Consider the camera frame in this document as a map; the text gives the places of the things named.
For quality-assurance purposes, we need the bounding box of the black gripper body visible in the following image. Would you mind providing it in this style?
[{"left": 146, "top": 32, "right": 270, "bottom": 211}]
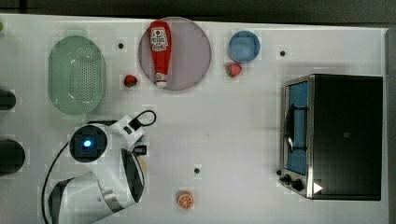
[{"left": 132, "top": 145, "right": 148, "bottom": 156}]

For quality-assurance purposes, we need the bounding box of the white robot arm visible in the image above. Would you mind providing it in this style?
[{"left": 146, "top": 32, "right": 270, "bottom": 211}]
[{"left": 48, "top": 123, "right": 145, "bottom": 224}]

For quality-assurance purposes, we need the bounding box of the orange slice toy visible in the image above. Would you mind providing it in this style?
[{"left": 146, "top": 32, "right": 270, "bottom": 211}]
[{"left": 177, "top": 191, "right": 194, "bottom": 209}]

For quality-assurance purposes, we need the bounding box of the small red strawberry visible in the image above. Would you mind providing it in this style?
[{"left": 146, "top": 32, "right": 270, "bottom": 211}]
[{"left": 123, "top": 75, "right": 138, "bottom": 88}]

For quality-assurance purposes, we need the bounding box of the green perforated colander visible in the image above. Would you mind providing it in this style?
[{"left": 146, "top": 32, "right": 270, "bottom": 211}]
[{"left": 48, "top": 29, "right": 106, "bottom": 116}]

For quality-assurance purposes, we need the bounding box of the grey round plate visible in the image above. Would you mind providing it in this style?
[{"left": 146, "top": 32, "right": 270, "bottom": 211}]
[{"left": 138, "top": 17, "right": 211, "bottom": 91}]

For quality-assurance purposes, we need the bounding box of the red ketchup bottle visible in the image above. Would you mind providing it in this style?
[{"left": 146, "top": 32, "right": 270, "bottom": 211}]
[{"left": 148, "top": 20, "right": 172, "bottom": 88}]

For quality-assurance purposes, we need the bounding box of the large red strawberry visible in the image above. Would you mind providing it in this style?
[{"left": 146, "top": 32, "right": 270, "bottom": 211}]
[{"left": 226, "top": 63, "right": 243, "bottom": 77}]

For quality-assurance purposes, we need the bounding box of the black cylinder lower left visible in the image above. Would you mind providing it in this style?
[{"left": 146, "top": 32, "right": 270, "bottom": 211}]
[{"left": 0, "top": 139, "right": 25, "bottom": 176}]

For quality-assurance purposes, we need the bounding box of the black cylinder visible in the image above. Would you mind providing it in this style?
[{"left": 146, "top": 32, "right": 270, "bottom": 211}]
[
  {"left": 0, "top": 90, "right": 16, "bottom": 110},
  {"left": 0, "top": 139, "right": 25, "bottom": 176}
]

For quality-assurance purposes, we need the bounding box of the black cylinder upper left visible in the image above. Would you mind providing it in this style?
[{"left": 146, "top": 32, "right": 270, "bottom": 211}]
[{"left": 0, "top": 90, "right": 16, "bottom": 110}]

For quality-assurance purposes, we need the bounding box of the blue bowl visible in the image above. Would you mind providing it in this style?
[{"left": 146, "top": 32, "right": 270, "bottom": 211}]
[{"left": 228, "top": 31, "right": 261, "bottom": 63}]

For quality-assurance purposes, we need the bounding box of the black toaster oven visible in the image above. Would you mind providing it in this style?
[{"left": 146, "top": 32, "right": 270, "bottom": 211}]
[{"left": 276, "top": 74, "right": 383, "bottom": 201}]

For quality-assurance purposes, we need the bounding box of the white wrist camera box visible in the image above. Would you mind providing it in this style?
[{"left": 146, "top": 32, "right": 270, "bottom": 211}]
[{"left": 110, "top": 115, "right": 145, "bottom": 149}]

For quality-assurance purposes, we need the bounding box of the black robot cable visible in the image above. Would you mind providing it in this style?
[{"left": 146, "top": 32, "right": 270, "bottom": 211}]
[{"left": 41, "top": 109, "right": 158, "bottom": 224}]

